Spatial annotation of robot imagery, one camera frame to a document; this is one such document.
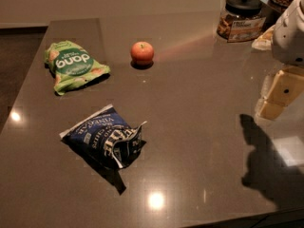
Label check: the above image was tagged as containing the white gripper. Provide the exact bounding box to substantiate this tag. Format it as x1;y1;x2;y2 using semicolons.
256;7;304;121

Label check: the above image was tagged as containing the blue chip bag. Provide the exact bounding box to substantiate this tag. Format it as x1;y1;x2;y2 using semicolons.
60;104;144;169

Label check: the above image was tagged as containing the red apple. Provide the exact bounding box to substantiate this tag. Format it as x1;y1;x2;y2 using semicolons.
130;42;154;66

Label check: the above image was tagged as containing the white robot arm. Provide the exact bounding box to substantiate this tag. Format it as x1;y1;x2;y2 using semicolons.
256;0;304;121

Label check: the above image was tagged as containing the glass jar with black lid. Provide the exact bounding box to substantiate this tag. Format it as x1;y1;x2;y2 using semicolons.
217;0;265;43

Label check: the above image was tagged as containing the green dang snack bag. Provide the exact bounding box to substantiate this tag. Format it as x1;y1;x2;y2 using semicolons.
45;40;110;95

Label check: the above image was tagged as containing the pale snack packet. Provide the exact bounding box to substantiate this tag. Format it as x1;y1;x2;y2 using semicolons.
252;26;275;50

